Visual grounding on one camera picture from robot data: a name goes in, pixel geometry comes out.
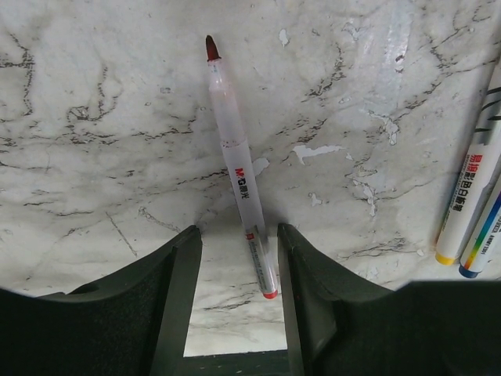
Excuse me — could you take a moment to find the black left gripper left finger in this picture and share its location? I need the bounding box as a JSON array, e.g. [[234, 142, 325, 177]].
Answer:
[[1, 226, 203, 375]]

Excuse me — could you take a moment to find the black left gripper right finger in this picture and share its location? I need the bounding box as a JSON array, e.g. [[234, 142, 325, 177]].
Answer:
[[277, 223, 500, 375]]

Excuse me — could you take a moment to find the white red marker pen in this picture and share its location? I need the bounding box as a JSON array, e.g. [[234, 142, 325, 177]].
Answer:
[[205, 35, 278, 299]]

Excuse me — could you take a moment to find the white blue marker pen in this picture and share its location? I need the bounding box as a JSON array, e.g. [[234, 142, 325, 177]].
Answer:
[[459, 182, 500, 278]]

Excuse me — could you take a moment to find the white yellow marker pen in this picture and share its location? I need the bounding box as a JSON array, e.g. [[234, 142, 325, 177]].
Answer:
[[435, 64, 500, 266]]

